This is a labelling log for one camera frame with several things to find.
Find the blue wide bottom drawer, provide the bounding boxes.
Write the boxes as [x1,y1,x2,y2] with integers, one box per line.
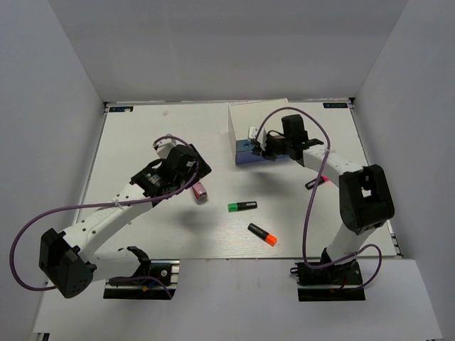
[235,151,291,166]

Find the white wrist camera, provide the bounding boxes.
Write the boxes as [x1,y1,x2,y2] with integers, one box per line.
[247,126,267,151]
[153,135,177,159]

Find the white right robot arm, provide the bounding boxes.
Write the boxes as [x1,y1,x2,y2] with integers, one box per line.
[248,114,395,283]

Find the light blue small drawer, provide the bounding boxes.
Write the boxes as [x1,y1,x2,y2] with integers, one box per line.
[235,139,254,153]

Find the pink tube of erasers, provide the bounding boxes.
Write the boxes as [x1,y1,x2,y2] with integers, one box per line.
[191,182,208,204]

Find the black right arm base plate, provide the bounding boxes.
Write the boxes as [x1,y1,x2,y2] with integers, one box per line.
[289,261,365,302]

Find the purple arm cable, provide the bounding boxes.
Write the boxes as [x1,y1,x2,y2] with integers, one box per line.
[9,134,202,298]
[255,107,383,292]

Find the pink highlighter marker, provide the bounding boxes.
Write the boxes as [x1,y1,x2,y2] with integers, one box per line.
[304,175,329,190]

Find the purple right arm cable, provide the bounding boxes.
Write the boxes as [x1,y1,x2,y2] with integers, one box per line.
[255,107,383,292]

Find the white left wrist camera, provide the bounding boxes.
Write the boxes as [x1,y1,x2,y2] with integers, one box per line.
[153,135,177,159]

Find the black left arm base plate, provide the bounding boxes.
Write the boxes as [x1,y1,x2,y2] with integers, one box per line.
[103,260,180,301]

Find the orange highlighter marker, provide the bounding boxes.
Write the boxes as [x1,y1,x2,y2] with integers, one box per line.
[247,223,277,247]

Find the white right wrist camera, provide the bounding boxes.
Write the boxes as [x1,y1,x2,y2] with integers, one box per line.
[247,126,267,151]

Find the green highlighter marker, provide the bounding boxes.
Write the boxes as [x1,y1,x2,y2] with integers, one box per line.
[227,201,258,212]

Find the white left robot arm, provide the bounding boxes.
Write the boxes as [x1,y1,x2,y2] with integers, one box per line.
[38,145,211,298]

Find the white mini drawer cabinet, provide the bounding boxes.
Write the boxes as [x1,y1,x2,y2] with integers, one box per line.
[228,98,289,144]

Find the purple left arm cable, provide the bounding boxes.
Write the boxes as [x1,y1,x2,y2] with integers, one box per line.
[9,134,202,298]

